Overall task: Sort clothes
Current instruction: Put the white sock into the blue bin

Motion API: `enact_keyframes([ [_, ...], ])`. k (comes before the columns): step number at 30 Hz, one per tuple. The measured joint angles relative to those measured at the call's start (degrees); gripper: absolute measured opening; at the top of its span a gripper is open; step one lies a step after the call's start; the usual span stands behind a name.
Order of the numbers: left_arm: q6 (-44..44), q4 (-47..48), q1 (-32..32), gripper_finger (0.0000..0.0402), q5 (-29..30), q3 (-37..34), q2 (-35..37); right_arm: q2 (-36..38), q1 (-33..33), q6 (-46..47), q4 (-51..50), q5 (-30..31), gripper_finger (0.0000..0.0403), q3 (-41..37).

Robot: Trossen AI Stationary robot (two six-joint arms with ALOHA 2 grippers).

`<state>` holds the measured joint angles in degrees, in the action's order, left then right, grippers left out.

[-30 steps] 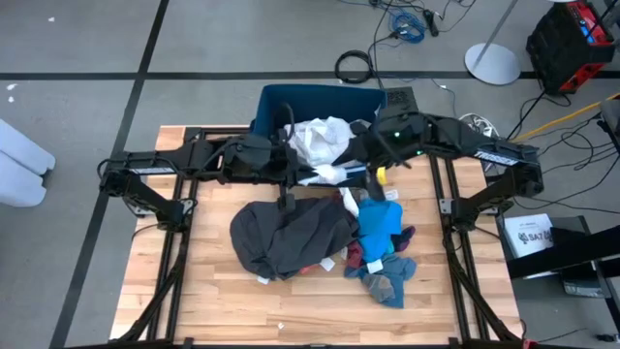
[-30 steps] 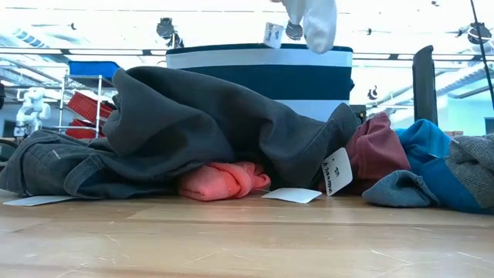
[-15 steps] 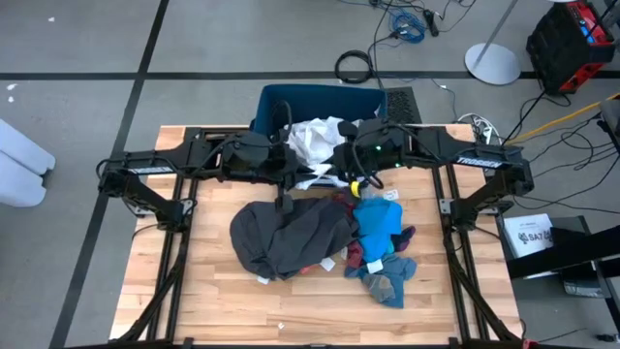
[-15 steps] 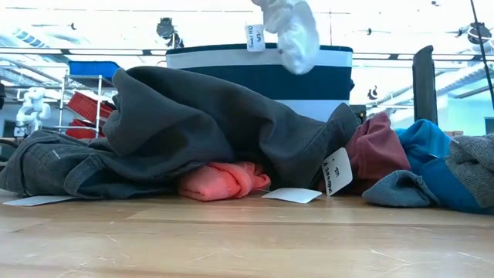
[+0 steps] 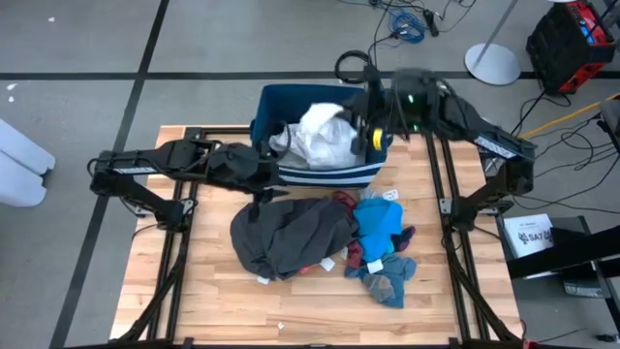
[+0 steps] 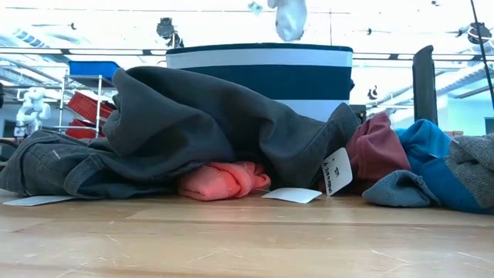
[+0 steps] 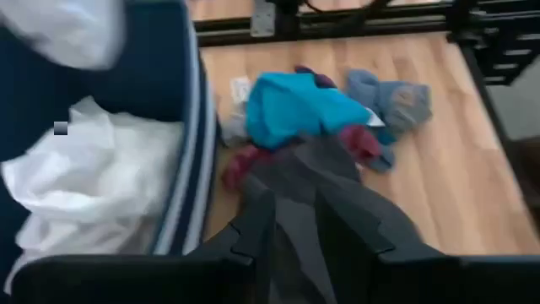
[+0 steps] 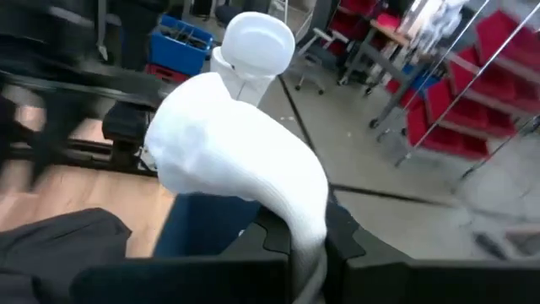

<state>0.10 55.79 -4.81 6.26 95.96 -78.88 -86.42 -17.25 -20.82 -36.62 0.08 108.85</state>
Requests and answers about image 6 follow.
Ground dark grey trousers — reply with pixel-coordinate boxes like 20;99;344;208
0;66;360;198

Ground light grey white garment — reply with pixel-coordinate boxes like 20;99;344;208
267;0;309;42

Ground maroon garment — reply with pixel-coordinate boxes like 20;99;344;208
319;111;412;194

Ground bright blue garment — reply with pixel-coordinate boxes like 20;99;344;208
394;118;494;215

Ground coral pink garment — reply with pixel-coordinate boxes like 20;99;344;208
178;161;272;202

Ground navy white striped fabric basket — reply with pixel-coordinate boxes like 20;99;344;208
165;42;355;123

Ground blank white paper tag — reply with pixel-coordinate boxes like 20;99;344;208
261;187;323;205

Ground white handwritten paper tag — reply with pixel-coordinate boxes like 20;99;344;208
320;147;354;197

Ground black ceiling-mounted device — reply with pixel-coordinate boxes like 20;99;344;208
457;22;494;46
156;17;185;49

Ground white metal shelf rack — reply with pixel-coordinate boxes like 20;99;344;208
57;73;117;134

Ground red plastic bin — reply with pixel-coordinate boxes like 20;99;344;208
65;118;105;139
67;91;115;124

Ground grey-blue garment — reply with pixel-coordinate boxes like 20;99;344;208
361;169;442;209

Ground blue plastic bin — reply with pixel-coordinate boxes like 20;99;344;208
68;60;121;81

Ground flat white card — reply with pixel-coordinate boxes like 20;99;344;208
2;195;78;207

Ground grey knit garment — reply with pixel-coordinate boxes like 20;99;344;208
445;133;494;209

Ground thin black cable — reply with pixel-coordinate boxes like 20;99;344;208
469;0;494;109

